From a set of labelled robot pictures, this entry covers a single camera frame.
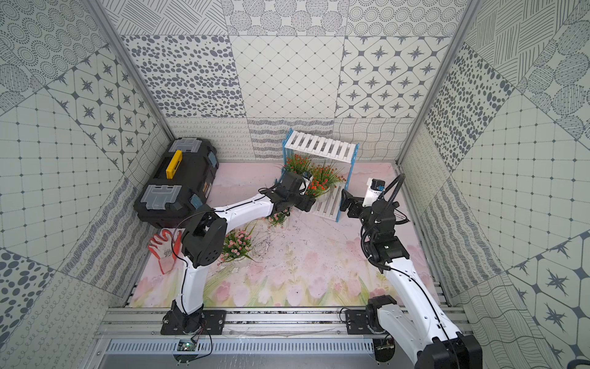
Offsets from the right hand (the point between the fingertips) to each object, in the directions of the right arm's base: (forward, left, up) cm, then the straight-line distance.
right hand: (355, 194), depth 78 cm
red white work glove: (-10, +74, -22) cm, 78 cm away
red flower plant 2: (+22, +22, -7) cm, 31 cm away
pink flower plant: (-4, +28, -10) cm, 30 cm away
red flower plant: (+18, +7, -7) cm, 21 cm away
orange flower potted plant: (+11, +12, -7) cm, 17 cm away
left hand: (+7, +13, -12) cm, 19 cm away
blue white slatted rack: (+16, +5, +4) cm, 17 cm away
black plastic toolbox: (+11, +69, -8) cm, 70 cm away
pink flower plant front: (-15, +40, -8) cm, 44 cm away
